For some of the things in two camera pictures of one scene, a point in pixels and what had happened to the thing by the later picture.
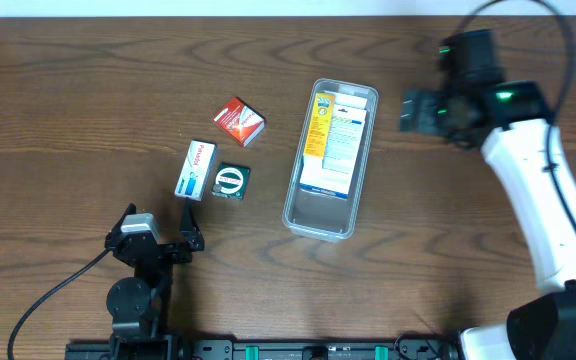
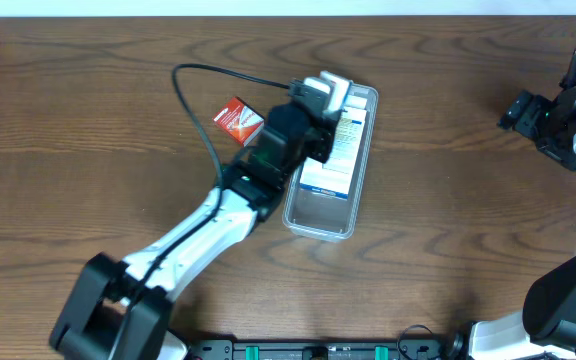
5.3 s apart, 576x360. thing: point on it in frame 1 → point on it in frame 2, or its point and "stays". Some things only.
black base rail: x=290 y=349 stays
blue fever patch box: x=333 y=174 stays
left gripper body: x=172 y=256 → x=318 y=148
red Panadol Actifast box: x=240 y=120 stays
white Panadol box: x=196 y=169 → x=339 y=90
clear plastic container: x=319 y=215 stays
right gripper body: x=413 y=110 → x=521 y=110
